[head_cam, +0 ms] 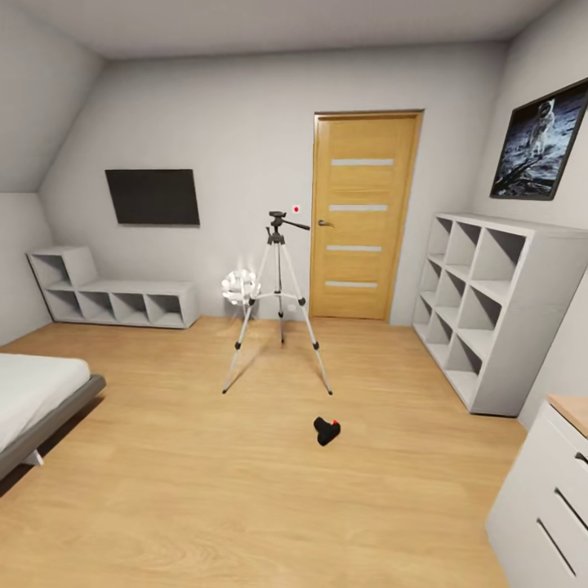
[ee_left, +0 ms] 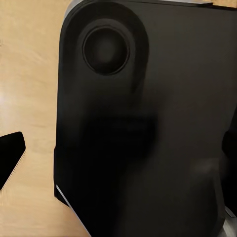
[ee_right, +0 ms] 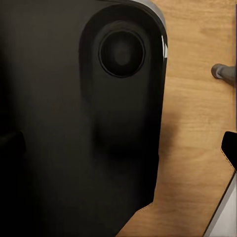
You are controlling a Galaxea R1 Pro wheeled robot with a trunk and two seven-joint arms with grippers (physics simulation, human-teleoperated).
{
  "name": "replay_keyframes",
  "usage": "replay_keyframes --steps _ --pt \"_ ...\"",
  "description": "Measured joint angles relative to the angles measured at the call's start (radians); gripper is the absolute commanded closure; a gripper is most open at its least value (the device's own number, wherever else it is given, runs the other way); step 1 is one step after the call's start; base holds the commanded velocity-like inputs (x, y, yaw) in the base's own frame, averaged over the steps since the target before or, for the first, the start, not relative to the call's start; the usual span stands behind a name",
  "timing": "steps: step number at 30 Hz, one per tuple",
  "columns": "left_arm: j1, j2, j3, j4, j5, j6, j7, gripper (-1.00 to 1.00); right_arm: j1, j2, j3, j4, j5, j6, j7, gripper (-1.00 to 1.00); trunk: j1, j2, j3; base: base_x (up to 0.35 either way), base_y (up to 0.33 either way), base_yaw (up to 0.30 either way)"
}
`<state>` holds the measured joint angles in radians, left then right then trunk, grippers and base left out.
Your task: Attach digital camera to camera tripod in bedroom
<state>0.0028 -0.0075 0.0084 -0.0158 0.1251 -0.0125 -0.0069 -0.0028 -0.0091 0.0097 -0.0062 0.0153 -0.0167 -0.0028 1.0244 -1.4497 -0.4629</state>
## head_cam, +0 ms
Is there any digital camera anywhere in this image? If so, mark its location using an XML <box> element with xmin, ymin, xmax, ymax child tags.
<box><xmin>314</xmin><ymin>417</ymin><xmax>341</xmax><ymax>445</ymax></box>

